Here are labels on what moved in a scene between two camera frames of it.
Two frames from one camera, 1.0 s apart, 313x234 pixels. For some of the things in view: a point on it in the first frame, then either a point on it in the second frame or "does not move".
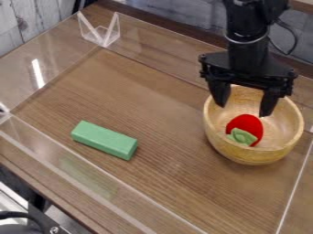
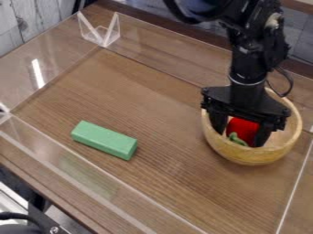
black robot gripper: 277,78 -> 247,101
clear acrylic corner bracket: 102,36 does not move
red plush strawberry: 245,130 does not move
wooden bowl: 283,127 does not move
